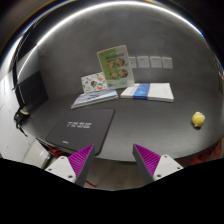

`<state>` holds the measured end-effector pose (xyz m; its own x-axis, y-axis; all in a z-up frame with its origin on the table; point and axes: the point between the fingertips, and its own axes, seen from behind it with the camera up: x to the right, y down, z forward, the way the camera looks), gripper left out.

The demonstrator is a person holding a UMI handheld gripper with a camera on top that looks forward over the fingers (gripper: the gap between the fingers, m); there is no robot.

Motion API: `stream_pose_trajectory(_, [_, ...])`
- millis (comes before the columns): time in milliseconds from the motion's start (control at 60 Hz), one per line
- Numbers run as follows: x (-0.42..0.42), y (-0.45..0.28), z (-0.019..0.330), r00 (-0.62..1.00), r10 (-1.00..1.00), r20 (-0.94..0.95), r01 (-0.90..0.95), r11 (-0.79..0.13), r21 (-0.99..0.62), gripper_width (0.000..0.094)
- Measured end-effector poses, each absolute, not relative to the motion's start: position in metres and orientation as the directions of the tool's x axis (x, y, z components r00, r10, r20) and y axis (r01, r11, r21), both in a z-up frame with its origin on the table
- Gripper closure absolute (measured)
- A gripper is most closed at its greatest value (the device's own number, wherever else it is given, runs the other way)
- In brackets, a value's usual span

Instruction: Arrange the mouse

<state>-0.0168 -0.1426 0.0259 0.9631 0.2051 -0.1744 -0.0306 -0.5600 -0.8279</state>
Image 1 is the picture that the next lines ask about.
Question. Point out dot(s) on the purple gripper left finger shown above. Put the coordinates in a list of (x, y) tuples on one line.
[(74, 168)]

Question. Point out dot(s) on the green leaflet with faces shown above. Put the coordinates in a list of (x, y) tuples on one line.
[(116, 66)]

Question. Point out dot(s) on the white blue book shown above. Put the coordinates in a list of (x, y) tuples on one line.
[(149, 91)]

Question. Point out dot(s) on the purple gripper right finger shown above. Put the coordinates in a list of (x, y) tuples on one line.
[(152, 166)]

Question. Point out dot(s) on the white paper sheet on wall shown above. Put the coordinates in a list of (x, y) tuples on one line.
[(167, 62), (156, 62), (133, 62), (143, 61)]

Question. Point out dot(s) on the grey blue book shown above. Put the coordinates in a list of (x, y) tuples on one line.
[(94, 97)]

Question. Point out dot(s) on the white colourful card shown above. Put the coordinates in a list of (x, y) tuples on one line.
[(94, 82)]

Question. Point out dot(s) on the black desk clamp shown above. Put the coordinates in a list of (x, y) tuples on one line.
[(19, 117)]

